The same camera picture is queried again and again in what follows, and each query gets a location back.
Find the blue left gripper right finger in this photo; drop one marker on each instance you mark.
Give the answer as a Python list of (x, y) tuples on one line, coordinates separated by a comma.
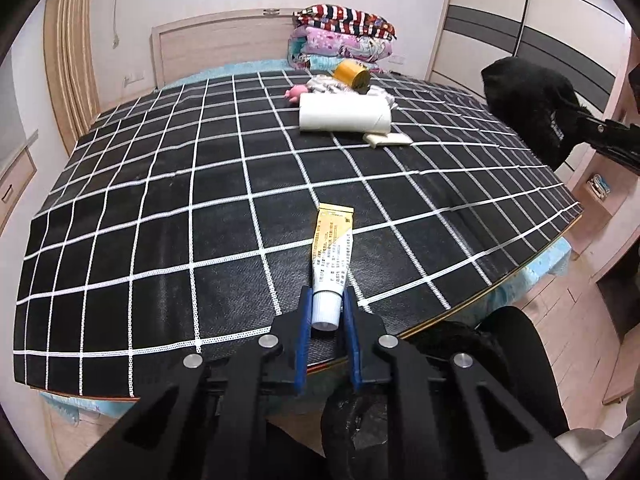
[(351, 337)]

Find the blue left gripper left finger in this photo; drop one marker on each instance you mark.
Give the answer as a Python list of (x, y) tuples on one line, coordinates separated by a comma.
[(303, 332)]

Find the yellow white ointment tube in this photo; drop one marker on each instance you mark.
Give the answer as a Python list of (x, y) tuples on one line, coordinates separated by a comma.
[(330, 259)]

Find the white paper tube roll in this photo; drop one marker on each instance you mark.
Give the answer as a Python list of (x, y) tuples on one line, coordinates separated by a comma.
[(344, 112)]

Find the white tissue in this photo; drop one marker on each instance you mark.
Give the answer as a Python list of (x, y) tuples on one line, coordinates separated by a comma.
[(326, 84)]

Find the yellow tape roll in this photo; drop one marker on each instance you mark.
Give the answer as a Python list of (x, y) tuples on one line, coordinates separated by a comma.
[(354, 74)]

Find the black trash bag bin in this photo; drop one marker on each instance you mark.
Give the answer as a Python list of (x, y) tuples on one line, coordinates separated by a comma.
[(452, 403)]

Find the pink corner shelf unit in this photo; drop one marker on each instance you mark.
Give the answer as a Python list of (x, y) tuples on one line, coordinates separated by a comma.
[(608, 192)]

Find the white grey sliding wardrobe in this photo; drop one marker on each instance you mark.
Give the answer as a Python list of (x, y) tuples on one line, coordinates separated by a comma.
[(585, 40)]

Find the small white flat packet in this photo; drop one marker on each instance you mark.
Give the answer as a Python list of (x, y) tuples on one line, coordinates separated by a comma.
[(381, 140)]

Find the pink pig toy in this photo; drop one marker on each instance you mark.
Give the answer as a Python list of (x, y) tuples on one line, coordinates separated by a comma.
[(294, 93)]

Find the pink floral folded quilt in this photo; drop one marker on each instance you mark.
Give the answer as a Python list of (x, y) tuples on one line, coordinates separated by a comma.
[(312, 48)]

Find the striped red blue blanket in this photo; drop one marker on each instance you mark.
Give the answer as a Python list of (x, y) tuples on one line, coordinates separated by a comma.
[(345, 20)]

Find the wooden bed headboard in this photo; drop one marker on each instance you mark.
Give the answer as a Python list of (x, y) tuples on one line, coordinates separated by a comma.
[(186, 47)]

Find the beige striped curtain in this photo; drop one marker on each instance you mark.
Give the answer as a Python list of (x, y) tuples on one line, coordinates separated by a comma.
[(69, 68)]

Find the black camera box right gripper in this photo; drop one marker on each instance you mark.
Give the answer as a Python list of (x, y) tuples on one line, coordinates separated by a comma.
[(538, 104)]

